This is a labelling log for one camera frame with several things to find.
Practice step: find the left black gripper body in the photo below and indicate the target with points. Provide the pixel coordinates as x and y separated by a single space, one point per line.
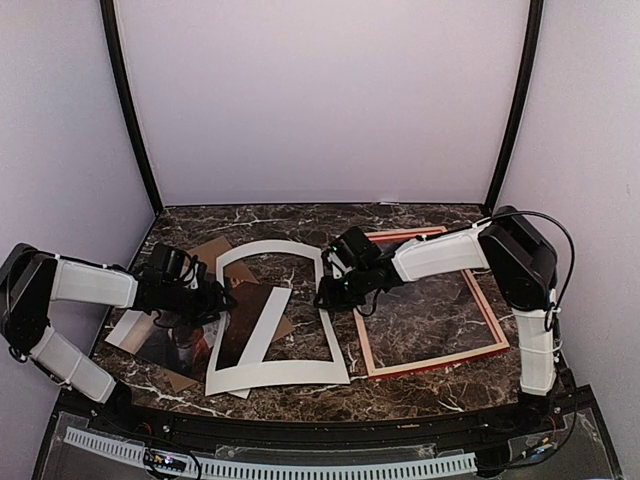
191 307

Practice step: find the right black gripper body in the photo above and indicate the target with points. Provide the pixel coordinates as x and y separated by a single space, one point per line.
358 288

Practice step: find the brown backing board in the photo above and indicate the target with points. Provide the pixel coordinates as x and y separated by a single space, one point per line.
208 253

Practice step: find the printed photo of painting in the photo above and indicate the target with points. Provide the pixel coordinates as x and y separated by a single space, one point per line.
183 351

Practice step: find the wooden picture frame red edge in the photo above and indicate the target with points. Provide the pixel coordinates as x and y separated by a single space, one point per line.
501 345

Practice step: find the white photo mat border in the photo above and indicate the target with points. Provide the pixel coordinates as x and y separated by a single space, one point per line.
252 370

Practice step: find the clear acrylic sheet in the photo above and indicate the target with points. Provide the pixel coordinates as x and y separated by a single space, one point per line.
431 318

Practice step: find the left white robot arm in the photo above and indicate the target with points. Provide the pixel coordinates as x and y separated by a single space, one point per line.
37 285

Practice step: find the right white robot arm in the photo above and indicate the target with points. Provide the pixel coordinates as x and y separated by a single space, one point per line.
513 263

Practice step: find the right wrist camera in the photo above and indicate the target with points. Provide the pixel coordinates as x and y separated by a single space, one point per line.
334 264

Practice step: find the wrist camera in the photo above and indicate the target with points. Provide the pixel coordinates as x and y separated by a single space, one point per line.
334 264
194 274

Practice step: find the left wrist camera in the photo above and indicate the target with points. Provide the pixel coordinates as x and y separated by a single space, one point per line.
194 274

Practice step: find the black front table rail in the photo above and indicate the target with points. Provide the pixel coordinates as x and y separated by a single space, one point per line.
481 429

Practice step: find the grey slotted cable duct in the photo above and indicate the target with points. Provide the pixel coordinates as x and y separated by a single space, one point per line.
168 464

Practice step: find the right black corner post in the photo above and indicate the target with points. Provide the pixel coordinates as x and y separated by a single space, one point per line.
521 89

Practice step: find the black corner post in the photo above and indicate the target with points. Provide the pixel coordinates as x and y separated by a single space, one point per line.
521 89
126 101

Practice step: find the left black corner post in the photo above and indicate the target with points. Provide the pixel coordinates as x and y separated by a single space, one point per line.
126 101

